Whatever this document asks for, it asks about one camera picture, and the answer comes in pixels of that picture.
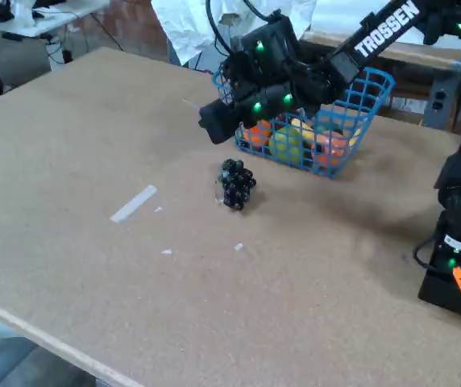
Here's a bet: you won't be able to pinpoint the long white tape strip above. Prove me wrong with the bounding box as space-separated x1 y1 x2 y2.
109 184 158 224

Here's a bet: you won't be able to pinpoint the black camera cable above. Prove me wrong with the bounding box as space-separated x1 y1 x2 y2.
204 0 282 56

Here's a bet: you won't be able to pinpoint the white table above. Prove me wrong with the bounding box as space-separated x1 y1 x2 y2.
0 0 110 72

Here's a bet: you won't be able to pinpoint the grey metal post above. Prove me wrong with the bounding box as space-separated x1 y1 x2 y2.
423 60 461 132

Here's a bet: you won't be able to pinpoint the red toy pomegranate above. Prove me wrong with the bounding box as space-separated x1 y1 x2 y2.
310 131 352 170

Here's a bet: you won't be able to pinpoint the blue wire basket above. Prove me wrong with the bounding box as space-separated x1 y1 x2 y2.
212 66 397 181

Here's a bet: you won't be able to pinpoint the wooden bench board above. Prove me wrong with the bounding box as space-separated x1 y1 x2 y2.
298 31 461 73

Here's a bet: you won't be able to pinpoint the white crumpled sheet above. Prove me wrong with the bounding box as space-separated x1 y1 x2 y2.
151 0 316 65

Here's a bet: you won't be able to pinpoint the black toy grapes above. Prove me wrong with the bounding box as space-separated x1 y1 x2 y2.
216 158 258 212

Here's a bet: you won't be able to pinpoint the yellow toy banana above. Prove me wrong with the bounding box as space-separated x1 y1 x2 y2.
290 117 363 148

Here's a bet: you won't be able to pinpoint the round green toy fruit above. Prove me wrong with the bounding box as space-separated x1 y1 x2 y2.
269 127 306 165

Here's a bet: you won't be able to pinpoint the orange toy fruit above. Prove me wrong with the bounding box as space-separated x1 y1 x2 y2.
242 119 274 153

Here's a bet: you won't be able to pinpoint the black base cable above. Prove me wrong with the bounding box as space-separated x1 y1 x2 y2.
413 237 443 272

